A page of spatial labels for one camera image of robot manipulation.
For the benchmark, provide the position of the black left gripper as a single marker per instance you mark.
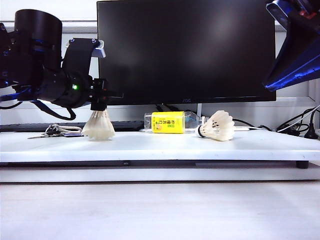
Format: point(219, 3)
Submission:
point(72, 95)

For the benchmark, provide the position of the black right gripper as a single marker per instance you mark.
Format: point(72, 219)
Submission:
point(308, 12)

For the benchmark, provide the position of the shuttlecock with green cork sticker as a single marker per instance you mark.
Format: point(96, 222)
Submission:
point(98, 130)

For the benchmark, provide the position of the white feather shuttlecock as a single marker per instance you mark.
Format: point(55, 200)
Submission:
point(222, 127)

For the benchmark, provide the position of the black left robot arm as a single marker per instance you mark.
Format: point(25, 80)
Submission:
point(37, 37)

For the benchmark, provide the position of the black keyboard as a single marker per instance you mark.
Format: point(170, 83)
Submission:
point(130, 125)

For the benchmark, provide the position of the blue card tag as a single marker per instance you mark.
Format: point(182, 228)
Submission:
point(72, 135)

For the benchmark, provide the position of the bunch of metal keys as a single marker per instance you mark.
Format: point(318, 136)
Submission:
point(50, 131)

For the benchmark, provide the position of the plastic bottle with yellow label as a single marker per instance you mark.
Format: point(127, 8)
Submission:
point(170, 117)

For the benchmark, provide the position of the white raised desk board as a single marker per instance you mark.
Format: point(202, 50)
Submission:
point(160, 147)

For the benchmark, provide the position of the black power plug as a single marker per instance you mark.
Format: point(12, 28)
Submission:
point(311, 133)

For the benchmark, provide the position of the black computer monitor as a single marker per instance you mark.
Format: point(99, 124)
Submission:
point(190, 50)

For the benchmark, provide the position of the black board foot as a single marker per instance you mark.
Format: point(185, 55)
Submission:
point(302, 165)

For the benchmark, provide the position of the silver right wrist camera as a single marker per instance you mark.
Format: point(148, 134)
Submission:
point(277, 11)

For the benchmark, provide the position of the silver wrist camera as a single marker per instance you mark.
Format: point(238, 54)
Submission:
point(277, 11)
point(98, 51)

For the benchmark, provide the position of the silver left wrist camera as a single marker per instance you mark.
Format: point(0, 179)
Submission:
point(98, 51)

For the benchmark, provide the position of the grey aluminium partition frame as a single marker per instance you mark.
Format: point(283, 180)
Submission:
point(80, 27)

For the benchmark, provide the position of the silver monitor stand post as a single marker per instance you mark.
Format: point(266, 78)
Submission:
point(199, 110)

